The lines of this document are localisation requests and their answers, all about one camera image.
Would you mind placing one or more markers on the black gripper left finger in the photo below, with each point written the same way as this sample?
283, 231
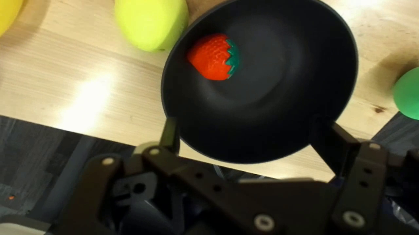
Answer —
171, 137

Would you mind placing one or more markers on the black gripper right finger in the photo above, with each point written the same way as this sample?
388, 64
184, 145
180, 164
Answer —
336, 147

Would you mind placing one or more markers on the dark green smooth ball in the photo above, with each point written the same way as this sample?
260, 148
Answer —
406, 93

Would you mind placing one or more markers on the yellow green plastic lemon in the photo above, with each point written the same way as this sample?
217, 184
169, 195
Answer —
152, 25

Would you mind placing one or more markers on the yellow plastic banana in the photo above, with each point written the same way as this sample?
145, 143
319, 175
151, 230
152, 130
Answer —
10, 9

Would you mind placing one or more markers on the red plastic strawberry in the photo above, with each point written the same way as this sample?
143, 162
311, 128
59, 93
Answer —
215, 56

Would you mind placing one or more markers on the black bowl near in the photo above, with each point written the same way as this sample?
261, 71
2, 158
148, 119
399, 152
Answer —
298, 70

